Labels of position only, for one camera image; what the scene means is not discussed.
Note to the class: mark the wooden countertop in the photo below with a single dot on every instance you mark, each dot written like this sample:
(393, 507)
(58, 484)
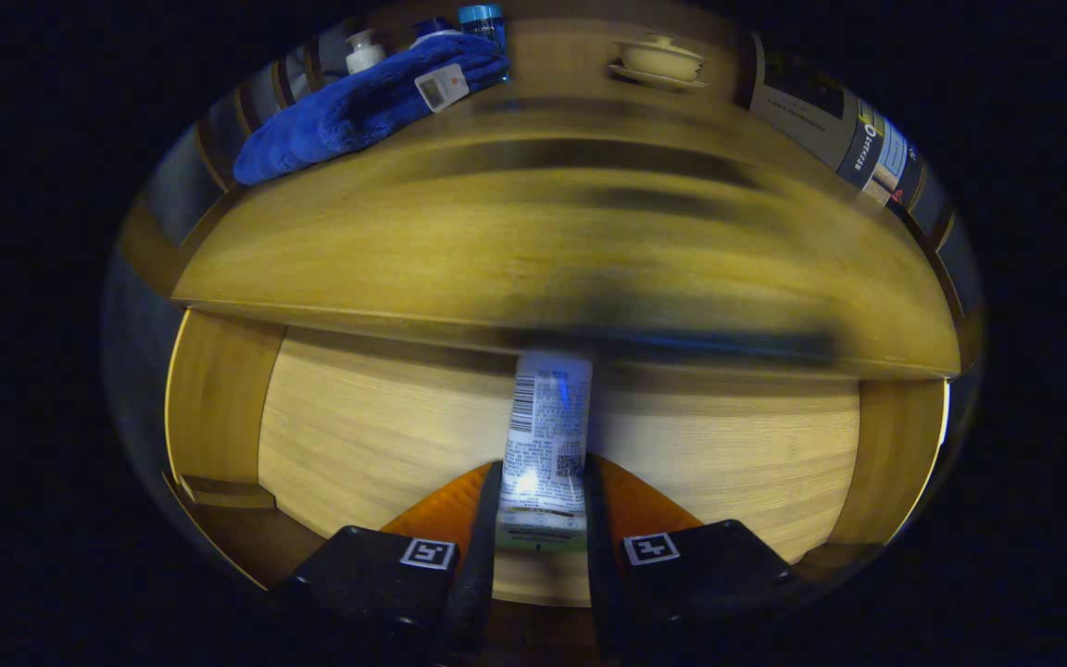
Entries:
(496, 241)

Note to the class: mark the blue book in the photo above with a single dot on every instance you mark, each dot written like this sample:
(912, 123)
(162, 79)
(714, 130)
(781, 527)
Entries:
(802, 116)

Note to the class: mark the teal blue bottle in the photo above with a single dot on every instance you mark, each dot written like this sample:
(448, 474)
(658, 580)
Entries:
(483, 23)

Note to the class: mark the pale grey book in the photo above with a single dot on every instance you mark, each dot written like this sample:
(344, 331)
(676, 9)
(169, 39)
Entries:
(887, 162)

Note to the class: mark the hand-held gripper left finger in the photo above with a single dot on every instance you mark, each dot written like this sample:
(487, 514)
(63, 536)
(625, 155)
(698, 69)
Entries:
(478, 565)

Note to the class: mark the black book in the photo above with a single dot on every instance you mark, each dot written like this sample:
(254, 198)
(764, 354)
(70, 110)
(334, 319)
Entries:
(909, 185)

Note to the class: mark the wooden drawer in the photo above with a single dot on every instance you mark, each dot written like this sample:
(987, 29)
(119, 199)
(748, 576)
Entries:
(357, 435)

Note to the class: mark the blue folded towel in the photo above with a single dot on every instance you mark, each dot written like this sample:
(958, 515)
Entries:
(348, 116)

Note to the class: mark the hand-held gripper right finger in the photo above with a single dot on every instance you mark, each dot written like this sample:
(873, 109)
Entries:
(606, 565)

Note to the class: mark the white pump bottle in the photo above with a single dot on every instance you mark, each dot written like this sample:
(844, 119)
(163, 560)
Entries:
(364, 54)

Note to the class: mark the wooden cabinet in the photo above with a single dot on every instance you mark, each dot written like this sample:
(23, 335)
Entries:
(552, 56)

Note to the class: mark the beige lidded teacup with saucer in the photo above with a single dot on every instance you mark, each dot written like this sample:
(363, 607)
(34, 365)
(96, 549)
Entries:
(659, 60)

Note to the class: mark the white tube green end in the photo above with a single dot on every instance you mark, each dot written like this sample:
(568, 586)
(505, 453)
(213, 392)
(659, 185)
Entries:
(547, 435)

